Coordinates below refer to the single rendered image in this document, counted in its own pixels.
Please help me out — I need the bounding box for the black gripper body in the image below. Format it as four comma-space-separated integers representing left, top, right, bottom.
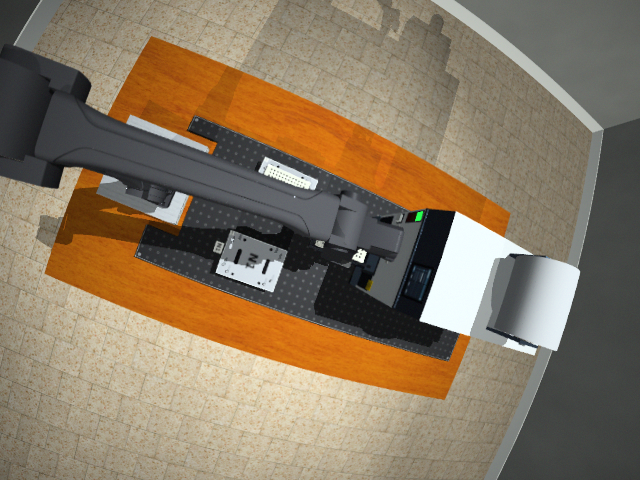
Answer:
321, 243, 354, 265

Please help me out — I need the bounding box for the white cylinder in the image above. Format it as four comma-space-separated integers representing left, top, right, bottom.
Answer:
494, 255, 580, 351

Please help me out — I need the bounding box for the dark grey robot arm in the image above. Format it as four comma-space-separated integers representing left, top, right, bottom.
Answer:
0, 44, 405, 262

